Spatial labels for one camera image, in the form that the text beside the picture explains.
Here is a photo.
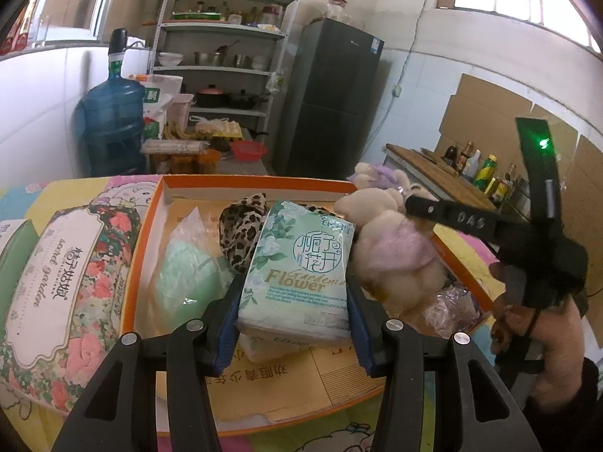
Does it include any grey counter cabinet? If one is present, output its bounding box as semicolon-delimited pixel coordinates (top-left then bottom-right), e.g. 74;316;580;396
381;145;533;227

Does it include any blue water jug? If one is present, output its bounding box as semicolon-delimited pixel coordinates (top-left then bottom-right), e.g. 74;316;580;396
75;73;147;177

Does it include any person's right forearm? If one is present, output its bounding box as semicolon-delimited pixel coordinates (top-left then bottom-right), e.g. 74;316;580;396
518;358;603;452

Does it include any black pot red lid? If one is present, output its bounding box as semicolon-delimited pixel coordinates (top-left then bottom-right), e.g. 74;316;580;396
195;85;226;107

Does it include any green cloth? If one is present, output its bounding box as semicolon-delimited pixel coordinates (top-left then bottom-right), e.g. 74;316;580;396
148;207;241;335

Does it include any white green flour bag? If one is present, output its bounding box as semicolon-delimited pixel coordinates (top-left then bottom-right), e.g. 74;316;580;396
128;74;184;121

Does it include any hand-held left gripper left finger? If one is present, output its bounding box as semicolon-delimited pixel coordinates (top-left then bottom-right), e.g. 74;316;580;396
52;275;248;452

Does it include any wooden cutting board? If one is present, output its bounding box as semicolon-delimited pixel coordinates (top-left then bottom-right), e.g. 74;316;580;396
386;144;497;210

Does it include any aluminium sliding window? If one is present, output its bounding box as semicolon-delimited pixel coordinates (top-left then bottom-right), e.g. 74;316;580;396
0;0;165;57

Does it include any bunch of bananas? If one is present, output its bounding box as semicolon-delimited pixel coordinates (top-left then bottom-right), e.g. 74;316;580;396
162;121;196;141

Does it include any beige plush toy purple hat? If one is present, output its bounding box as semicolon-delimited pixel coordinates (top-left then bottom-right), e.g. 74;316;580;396
349;162;439;201

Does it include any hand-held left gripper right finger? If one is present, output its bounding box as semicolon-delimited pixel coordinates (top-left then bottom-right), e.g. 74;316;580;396
346;273;542;452

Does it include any egg tray in bag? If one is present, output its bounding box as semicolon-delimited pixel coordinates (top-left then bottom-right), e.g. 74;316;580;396
194;118;242;138

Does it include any green tissue box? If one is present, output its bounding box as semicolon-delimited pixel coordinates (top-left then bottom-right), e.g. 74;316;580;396
0;219;41;283

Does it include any red plastic bowl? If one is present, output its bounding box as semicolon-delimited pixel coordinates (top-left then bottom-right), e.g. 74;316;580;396
230;140;267;161

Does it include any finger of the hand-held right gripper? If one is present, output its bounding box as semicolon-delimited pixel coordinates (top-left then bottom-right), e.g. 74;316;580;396
404;195;507;246

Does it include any clear drinking glass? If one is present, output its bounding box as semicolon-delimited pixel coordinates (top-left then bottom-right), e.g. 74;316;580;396
33;15;52;48

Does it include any beige plush toy pink dress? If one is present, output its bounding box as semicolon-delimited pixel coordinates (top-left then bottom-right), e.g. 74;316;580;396
334;187;448;318

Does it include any black wok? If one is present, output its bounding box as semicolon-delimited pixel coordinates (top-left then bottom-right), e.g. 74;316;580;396
226;89;271;109

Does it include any cardboard sheet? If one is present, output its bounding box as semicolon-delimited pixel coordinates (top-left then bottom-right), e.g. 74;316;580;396
438;73;603;227

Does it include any red label oil bottle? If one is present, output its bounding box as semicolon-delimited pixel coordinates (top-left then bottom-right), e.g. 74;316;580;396
9;0;36;52

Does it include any row of condiment bottles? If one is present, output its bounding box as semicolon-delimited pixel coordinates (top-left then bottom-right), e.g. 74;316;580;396
440;140;533;205

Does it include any orange food jar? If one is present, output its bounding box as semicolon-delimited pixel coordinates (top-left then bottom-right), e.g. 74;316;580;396
198;150;222;175

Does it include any orange cardboard box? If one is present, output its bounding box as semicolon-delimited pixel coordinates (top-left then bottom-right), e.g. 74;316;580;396
118;174;500;436

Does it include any person's right hand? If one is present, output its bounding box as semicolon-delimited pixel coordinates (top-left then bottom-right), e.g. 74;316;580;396
487;261;587;408

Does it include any leopard print cloth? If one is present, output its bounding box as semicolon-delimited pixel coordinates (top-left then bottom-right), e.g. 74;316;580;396
217;192;340;274

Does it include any glass jar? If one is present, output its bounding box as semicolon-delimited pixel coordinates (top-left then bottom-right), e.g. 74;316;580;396
325;0;352;23

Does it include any pink plastic container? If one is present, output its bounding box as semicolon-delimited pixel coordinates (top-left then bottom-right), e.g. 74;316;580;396
166;93;195;125

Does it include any pack of clear food tubs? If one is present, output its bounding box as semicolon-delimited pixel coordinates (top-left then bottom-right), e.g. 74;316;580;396
141;139;210;173

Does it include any black water pump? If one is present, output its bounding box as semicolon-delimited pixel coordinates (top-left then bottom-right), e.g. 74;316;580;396
108;28;129;62

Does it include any floral tissue box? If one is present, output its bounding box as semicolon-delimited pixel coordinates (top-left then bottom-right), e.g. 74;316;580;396
0;188;144;417

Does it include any dark refrigerator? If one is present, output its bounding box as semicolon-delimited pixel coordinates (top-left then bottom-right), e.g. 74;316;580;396
278;18;384;180

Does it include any green floral tissue pack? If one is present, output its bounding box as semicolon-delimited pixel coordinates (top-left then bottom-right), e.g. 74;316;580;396
234;199;356;351

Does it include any grey metal shelf rack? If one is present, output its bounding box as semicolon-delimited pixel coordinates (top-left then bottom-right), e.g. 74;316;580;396
148;0;300;151

